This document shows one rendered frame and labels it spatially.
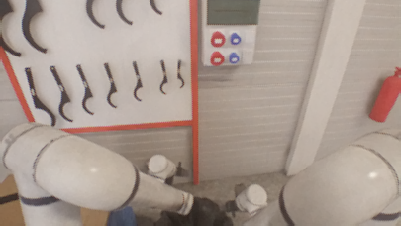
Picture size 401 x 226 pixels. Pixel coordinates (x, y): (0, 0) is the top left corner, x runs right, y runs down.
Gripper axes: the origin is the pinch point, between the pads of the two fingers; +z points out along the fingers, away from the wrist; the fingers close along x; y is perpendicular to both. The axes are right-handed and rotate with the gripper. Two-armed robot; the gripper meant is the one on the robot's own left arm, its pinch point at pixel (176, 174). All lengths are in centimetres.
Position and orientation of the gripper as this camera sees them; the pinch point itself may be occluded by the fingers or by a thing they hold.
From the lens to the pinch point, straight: 126.3
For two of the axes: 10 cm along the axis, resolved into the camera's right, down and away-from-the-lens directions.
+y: 0.6, -8.8, 4.7
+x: -9.8, 0.3, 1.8
